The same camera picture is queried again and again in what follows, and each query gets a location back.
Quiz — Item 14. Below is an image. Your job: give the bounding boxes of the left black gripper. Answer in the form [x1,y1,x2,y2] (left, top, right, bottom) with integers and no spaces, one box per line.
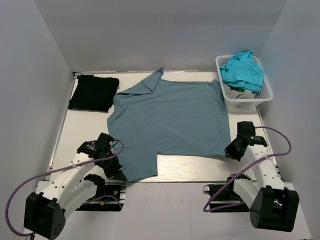
[97,153,128,182]

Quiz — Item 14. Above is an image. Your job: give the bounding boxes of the grey-blue t-shirt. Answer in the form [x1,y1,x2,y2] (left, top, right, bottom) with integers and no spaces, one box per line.
[107,69,231,182]

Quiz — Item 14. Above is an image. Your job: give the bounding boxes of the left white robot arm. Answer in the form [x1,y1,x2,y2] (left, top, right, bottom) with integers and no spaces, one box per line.
[23,133,127,240]

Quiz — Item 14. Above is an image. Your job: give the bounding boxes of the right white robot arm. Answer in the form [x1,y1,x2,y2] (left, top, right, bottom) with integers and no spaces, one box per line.
[224,121,300,232]

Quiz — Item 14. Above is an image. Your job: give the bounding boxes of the grey t-shirt in basket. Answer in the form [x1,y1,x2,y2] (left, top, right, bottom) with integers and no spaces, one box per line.
[223,83,255,99]

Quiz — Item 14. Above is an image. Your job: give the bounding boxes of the white plastic laundry basket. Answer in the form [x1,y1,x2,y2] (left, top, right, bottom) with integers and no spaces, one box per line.
[215,55,273,108]

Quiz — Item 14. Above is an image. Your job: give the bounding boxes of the green item in basket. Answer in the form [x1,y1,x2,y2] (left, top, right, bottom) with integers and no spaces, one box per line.
[230,86,245,92]

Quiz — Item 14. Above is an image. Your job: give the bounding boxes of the turquoise t-shirt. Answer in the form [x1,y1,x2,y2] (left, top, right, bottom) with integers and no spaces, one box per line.
[219,50,264,93]

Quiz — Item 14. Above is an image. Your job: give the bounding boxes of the folded black t-shirt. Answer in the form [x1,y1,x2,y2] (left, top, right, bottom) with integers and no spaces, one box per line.
[68,74,120,113]

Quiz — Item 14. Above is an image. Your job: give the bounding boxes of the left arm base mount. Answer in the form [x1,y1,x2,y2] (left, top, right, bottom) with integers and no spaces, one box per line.
[76,183,126,212]

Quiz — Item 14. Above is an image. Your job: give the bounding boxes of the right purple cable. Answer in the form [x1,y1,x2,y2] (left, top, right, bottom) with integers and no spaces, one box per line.
[202,126,293,213]

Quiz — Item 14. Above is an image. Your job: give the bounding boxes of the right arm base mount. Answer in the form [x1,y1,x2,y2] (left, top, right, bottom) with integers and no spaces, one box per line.
[202,174,258,213]

